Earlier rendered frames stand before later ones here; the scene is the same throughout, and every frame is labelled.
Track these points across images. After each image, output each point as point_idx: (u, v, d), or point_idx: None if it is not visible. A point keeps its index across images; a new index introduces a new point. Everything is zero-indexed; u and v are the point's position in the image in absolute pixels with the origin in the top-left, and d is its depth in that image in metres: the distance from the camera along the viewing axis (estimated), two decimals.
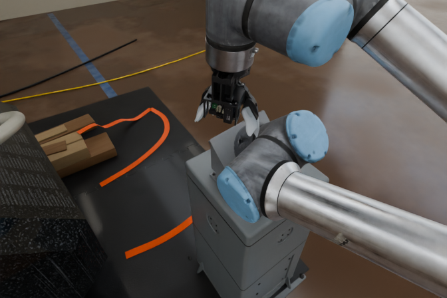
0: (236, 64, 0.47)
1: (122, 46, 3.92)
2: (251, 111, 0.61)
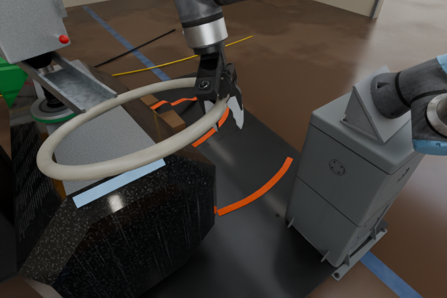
0: None
1: (163, 35, 4.07)
2: (206, 103, 0.67)
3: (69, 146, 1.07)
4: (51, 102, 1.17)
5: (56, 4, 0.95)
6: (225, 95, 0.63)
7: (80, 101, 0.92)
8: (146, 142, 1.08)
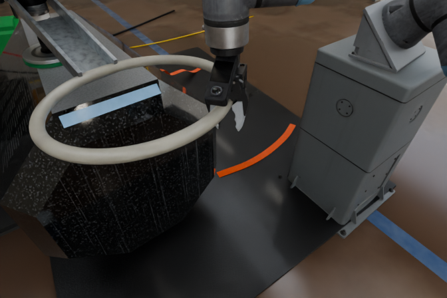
0: None
1: (161, 15, 3.99)
2: None
3: (57, 74, 0.99)
4: (44, 47, 1.05)
5: None
6: (233, 98, 0.62)
7: (77, 60, 0.87)
8: (140, 72, 1.01)
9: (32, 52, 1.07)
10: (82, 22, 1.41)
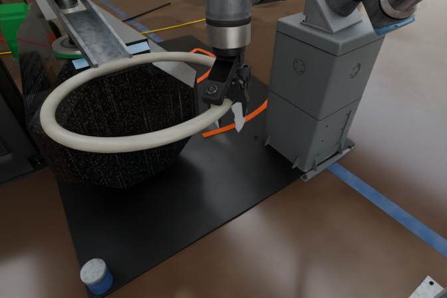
0: None
1: (158, 7, 4.27)
2: None
3: None
4: None
5: None
6: (232, 99, 0.62)
7: (96, 52, 0.91)
8: (134, 34, 1.29)
9: None
10: None
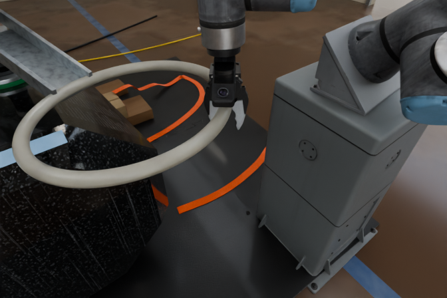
0: None
1: (143, 21, 3.79)
2: (210, 102, 0.65)
3: None
4: None
5: None
6: None
7: (44, 76, 0.78)
8: (46, 114, 0.81)
9: None
10: None
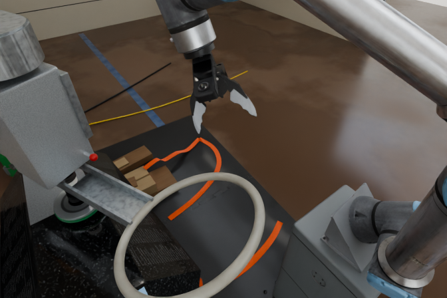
0: None
1: (158, 70, 4.10)
2: (195, 104, 0.66)
3: (54, 274, 1.10)
4: (74, 201, 1.26)
5: (85, 129, 1.07)
6: (221, 95, 0.63)
7: (120, 208, 1.03)
8: (130, 269, 1.11)
9: (81, 209, 1.25)
10: (78, 170, 1.51)
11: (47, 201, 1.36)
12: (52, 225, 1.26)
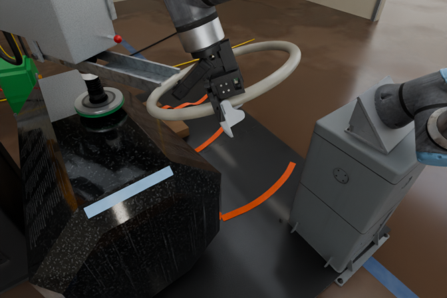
0: None
1: (165, 38, 4.09)
2: None
3: (78, 155, 1.09)
4: (96, 98, 1.25)
5: (110, 7, 1.07)
6: None
7: None
8: (154, 152, 1.10)
9: (94, 108, 1.24)
10: None
11: (66, 105, 1.35)
12: (74, 122, 1.25)
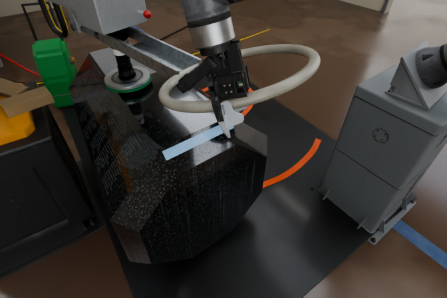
0: (232, 27, 0.58)
1: (182, 28, 4.19)
2: None
3: (146, 112, 1.19)
4: (124, 75, 1.30)
5: None
6: None
7: None
8: None
9: (128, 83, 1.29)
10: None
11: None
12: None
